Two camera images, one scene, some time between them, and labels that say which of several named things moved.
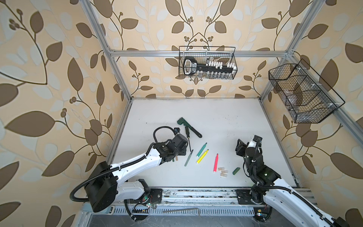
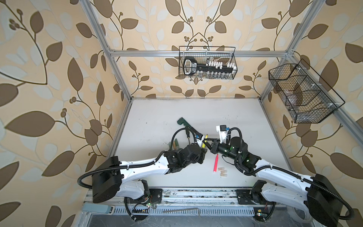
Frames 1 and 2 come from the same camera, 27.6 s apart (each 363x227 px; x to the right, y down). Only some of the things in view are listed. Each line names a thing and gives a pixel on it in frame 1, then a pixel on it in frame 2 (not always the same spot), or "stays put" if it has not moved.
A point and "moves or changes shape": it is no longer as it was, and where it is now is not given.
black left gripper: (184, 152) → (203, 151)
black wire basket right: (307, 98) stays put
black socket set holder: (190, 66) stays put
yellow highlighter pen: (202, 156) moves or changes shape
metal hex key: (183, 209) stays put
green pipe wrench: (182, 121) stays put
